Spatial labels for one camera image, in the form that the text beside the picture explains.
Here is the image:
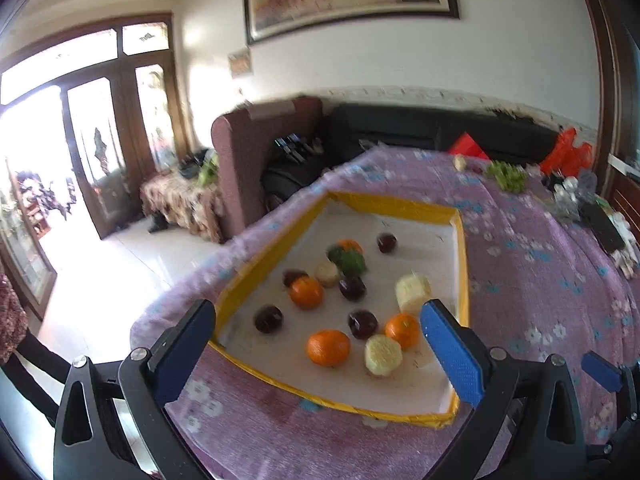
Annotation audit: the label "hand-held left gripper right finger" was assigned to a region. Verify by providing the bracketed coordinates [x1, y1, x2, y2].
[420, 298, 587, 480]

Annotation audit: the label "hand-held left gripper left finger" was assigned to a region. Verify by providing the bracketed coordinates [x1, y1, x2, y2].
[52, 299, 217, 480]

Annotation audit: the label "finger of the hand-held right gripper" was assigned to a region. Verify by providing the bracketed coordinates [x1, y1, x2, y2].
[581, 351, 640, 413]

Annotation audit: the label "orange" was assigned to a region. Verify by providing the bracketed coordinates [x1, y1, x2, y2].
[385, 313, 421, 351]
[306, 329, 352, 367]
[290, 276, 325, 310]

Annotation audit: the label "white foam tray yellow rim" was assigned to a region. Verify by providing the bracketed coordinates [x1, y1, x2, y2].
[207, 191, 471, 431]

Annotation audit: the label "green and orange pepper toy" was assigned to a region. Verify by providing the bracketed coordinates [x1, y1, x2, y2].
[327, 238, 368, 278]

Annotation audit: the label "purple floral tablecloth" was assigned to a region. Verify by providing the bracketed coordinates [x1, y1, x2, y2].
[130, 147, 640, 480]

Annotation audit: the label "white gloves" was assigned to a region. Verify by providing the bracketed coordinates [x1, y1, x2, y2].
[610, 212, 640, 278]

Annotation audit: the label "black remote control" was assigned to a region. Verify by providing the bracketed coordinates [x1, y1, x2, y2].
[582, 202, 626, 253]

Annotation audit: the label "side table with patterned cloth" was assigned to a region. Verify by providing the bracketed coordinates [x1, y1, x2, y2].
[140, 172, 226, 243]

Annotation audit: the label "person's black trousers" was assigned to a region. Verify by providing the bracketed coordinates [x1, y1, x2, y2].
[0, 330, 72, 427]

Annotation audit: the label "clear plastic bag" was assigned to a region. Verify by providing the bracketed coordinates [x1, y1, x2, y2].
[550, 170, 598, 223]

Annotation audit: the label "person's patterned top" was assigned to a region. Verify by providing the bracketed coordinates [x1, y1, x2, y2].
[0, 274, 27, 366]

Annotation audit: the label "green cloth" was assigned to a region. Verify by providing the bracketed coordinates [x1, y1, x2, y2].
[197, 152, 221, 186]

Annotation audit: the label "dark wooden cabinet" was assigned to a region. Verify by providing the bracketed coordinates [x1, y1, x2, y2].
[600, 157, 640, 246]

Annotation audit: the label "green lettuce toy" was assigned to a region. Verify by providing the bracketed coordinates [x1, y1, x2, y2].
[486, 161, 528, 193]

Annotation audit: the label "brown armchair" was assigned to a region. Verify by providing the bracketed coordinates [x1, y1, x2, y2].
[211, 96, 326, 246]

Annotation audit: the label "wooden glass door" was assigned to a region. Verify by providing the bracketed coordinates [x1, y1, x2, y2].
[0, 12, 188, 321]

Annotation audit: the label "red box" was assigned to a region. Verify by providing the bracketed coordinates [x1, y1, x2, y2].
[447, 132, 491, 161]

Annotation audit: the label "red plastic bag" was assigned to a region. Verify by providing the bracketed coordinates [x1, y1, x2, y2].
[539, 127, 593, 176]

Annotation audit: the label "black devices pile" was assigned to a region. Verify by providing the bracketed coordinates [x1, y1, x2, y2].
[274, 132, 323, 163]

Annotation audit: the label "black leather sofa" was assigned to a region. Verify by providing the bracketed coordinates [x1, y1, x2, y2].
[262, 102, 566, 211]

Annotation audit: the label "small wall calendar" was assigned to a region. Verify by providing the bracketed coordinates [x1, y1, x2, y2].
[227, 47, 252, 80]

